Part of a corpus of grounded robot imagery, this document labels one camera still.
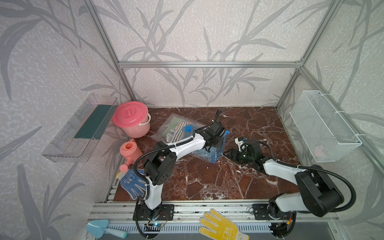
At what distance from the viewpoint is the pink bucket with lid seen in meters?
0.91

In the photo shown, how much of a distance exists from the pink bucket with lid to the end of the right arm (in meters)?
0.57

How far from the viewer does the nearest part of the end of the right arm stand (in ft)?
2.23

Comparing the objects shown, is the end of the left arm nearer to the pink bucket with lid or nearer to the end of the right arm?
the end of the right arm
